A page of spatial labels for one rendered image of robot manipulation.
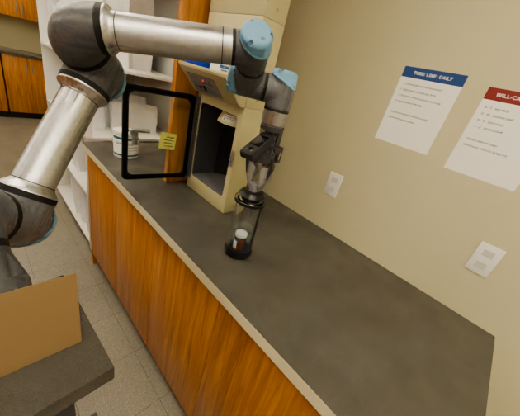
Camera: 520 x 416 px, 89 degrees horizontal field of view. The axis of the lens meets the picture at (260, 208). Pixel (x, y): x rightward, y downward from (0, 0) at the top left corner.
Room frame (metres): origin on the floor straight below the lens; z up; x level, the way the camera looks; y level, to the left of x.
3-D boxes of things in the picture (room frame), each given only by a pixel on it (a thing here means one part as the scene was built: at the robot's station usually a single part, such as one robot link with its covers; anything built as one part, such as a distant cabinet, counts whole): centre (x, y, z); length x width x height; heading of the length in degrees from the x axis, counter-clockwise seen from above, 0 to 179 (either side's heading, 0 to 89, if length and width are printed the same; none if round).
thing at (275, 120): (0.83, 0.03, 1.43); 0.08 x 0.08 x 0.05
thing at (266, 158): (0.84, 0.03, 1.35); 0.09 x 0.08 x 0.12; 157
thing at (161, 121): (1.14, 0.52, 1.19); 0.30 x 0.01 x 0.40; 136
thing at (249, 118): (1.26, 0.20, 1.32); 0.32 x 0.25 x 0.77; 51
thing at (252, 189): (0.81, 0.04, 1.19); 0.09 x 0.09 x 0.07
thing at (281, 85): (0.83, 0.03, 1.51); 0.09 x 0.08 x 0.11; 99
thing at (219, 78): (1.12, 0.32, 1.46); 0.32 x 0.12 x 0.10; 51
